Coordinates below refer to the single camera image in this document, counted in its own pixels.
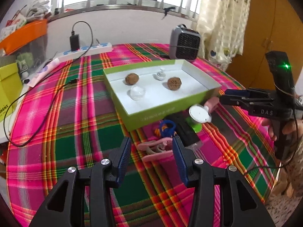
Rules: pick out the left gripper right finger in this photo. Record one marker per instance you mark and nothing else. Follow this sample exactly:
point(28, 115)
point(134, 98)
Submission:
point(239, 204)

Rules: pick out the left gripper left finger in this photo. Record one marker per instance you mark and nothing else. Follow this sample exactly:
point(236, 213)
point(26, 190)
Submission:
point(64, 205)

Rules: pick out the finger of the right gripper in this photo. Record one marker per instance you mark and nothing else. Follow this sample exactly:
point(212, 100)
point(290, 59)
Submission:
point(243, 102)
point(249, 93)

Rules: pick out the green jar white lid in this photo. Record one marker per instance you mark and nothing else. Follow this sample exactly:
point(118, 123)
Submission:
point(198, 115)

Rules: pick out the brown walnut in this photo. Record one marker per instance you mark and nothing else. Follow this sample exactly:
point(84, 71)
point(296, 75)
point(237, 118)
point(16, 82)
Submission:
point(132, 78)
point(174, 83)

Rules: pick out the person's right hand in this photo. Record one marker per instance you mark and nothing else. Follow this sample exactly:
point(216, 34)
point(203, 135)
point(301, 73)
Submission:
point(295, 128)

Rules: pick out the pink clip case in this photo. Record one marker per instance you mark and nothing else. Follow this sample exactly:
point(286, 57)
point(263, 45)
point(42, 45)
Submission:
point(211, 104)
point(156, 149)

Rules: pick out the black rectangular device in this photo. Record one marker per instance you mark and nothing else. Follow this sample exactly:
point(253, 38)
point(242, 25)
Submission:
point(186, 133)

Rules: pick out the wooden wardrobe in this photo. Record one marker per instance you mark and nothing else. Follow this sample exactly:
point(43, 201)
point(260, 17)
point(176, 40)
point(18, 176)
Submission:
point(272, 25)

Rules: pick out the brown walnut in box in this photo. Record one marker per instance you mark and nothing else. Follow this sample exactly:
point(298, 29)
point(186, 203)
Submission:
point(174, 83)

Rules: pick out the cream heart pattern curtain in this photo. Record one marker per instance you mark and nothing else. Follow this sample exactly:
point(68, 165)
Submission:
point(222, 24)

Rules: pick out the grey black fan heater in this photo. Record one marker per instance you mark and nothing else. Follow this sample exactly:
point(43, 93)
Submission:
point(184, 43)

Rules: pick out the blue knitted keyring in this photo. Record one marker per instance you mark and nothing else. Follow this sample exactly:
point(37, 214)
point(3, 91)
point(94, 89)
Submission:
point(166, 128)

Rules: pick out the plaid pink green cloth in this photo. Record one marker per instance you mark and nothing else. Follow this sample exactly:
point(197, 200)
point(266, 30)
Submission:
point(83, 127)

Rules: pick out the green white shallow box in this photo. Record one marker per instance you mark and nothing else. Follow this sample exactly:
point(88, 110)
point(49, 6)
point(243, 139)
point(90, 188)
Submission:
point(159, 101)

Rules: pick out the clear plastic jar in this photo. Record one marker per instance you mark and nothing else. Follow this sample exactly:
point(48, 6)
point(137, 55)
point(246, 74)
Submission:
point(137, 92)

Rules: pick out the yellow green cardboard box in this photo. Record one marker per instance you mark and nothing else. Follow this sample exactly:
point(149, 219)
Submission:
point(10, 88)

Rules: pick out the white pink tube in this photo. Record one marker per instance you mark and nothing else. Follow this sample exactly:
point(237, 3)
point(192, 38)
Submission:
point(43, 72)

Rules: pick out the white blue power strip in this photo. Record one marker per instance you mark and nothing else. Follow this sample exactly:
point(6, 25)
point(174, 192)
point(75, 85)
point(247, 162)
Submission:
point(84, 51)

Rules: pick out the striped grey white box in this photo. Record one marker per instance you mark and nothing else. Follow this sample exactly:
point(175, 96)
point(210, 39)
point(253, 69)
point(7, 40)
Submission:
point(7, 60)

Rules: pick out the orange lid storage bin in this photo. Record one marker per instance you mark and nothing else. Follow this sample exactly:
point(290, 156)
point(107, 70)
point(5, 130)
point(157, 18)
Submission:
point(23, 36)

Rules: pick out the black charger adapter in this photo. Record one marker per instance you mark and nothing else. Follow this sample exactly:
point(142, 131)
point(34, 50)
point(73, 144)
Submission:
point(74, 41)

